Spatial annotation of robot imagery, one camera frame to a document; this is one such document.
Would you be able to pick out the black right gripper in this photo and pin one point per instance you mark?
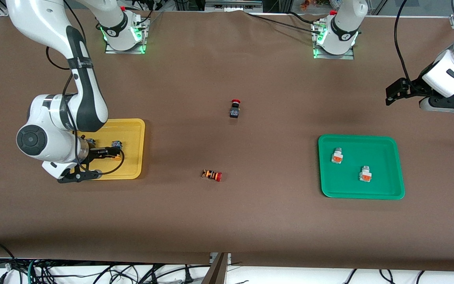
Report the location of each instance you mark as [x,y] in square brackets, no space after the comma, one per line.
[93,152]

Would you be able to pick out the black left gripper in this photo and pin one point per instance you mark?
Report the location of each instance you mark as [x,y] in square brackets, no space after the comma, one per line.
[413,87]

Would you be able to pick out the yellow push button black body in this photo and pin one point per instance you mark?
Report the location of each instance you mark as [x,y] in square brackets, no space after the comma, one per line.
[90,141]
[116,144]

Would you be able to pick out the white push button orange insert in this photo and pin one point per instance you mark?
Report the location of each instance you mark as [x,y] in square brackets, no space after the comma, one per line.
[336,157]
[365,175]

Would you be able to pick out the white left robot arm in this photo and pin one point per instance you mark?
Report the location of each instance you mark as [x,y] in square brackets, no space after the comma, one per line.
[345,23]

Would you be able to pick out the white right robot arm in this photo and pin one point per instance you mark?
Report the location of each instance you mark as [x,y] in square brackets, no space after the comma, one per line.
[45,19]

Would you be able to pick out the yellow plastic tray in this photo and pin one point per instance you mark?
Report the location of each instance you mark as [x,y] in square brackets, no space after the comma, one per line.
[132,134]

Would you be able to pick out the red push button orange body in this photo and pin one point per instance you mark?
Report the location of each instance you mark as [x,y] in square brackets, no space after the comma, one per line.
[211,174]

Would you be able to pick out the green plastic tray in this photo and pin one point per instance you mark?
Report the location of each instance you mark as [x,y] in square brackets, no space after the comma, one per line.
[361,189]

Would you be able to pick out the colourful background object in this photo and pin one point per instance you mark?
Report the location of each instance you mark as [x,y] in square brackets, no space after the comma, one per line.
[307,4]

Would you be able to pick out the red push button black body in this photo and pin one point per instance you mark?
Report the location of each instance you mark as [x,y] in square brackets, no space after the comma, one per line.
[234,112]

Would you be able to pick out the brown table cloth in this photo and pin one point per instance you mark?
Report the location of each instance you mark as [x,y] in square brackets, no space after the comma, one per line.
[227,221]

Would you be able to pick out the black power plug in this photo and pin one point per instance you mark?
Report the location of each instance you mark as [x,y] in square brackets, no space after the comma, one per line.
[188,279]

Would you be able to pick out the aluminium table leg profile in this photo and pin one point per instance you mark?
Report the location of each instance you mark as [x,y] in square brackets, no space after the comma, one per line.
[217,272]

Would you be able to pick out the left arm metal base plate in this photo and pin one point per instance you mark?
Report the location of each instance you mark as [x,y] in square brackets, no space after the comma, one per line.
[347,56]

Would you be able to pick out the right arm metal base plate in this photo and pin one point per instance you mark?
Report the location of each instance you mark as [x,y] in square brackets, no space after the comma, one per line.
[110,50]

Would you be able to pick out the aluminium frame beam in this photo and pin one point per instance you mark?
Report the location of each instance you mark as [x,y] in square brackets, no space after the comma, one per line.
[233,4]

